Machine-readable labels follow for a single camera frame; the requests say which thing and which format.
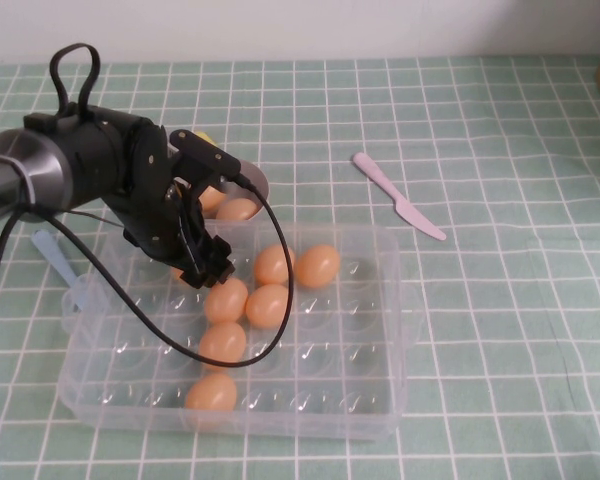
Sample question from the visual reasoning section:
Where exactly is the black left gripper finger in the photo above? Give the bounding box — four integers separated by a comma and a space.
207, 237, 237, 282
178, 259, 217, 290

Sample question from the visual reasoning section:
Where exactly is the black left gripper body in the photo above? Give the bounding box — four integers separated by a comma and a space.
115, 119, 230, 274

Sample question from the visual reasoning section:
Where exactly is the clear plastic egg box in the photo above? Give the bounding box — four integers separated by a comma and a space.
59, 218, 424, 444

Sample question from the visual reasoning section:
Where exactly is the grey bowl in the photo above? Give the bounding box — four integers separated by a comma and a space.
199, 160, 270, 222

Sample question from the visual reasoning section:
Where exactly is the blue plastic fork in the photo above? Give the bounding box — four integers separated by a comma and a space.
29, 229, 89, 314

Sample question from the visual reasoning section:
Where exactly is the pink plastic knife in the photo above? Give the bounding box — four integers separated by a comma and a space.
351, 152, 447, 243

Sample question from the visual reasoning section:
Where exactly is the green checkered tablecloth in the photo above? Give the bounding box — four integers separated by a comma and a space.
0, 53, 600, 480

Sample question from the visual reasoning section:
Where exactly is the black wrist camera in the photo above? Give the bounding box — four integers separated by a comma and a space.
169, 128, 242, 185

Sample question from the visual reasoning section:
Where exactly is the black cable loop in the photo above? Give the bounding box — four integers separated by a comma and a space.
49, 43, 101, 120

